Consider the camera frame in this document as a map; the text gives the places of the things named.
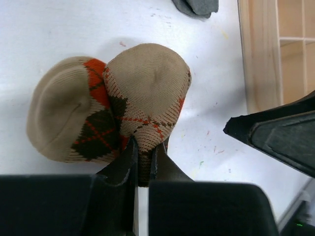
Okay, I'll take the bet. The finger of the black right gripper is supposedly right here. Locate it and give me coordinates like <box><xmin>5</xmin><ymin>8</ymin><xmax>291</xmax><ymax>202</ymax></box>
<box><xmin>223</xmin><ymin>92</ymin><xmax>315</xmax><ymax>177</ymax></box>

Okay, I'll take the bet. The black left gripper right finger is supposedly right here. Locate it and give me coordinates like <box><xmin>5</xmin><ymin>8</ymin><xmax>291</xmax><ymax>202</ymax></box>
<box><xmin>148</xmin><ymin>144</ymin><xmax>279</xmax><ymax>236</ymax></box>

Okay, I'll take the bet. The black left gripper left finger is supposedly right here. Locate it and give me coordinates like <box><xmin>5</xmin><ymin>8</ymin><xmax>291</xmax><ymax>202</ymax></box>
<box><xmin>0</xmin><ymin>138</ymin><xmax>138</xmax><ymax>236</ymax></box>

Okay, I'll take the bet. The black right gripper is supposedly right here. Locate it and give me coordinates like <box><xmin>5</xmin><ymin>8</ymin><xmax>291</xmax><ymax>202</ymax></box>
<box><xmin>278</xmin><ymin>194</ymin><xmax>315</xmax><ymax>236</ymax></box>

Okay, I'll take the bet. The tan orange argyle sock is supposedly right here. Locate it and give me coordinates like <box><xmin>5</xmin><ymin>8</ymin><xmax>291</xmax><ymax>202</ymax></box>
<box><xmin>26</xmin><ymin>43</ymin><xmax>191</xmax><ymax>187</ymax></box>

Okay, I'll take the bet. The wooden compartment tray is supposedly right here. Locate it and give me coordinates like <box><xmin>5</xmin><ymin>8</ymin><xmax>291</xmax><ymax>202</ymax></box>
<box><xmin>238</xmin><ymin>0</ymin><xmax>315</xmax><ymax>113</ymax></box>

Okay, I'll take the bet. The grey sock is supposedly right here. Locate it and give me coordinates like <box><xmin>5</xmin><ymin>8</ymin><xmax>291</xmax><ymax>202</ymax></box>
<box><xmin>172</xmin><ymin>0</ymin><xmax>219</xmax><ymax>19</ymax></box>

